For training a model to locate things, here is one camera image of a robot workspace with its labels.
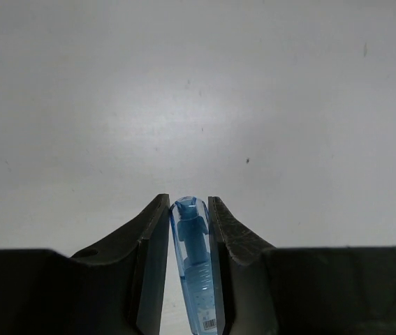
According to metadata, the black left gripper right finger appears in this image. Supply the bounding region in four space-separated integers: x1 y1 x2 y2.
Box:
208 197 396 334

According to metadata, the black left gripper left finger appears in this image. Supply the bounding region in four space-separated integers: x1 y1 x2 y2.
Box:
0 194 170 334

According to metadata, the blue translucent correction tape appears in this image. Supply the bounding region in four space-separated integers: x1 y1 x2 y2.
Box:
170 196 218 334

